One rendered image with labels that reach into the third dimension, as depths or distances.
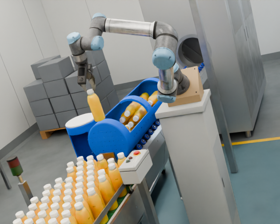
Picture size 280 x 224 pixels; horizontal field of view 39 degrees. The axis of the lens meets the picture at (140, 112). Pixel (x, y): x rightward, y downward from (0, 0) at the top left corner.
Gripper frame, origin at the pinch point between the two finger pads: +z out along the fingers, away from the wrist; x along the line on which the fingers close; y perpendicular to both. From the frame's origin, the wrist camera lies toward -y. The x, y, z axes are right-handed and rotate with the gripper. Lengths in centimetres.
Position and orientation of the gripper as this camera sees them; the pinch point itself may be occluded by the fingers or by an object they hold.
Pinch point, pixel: (90, 90)
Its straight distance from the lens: 233.3
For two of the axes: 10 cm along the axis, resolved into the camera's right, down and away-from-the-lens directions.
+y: 0.4, -6.1, 7.9
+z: 2.0, 7.8, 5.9
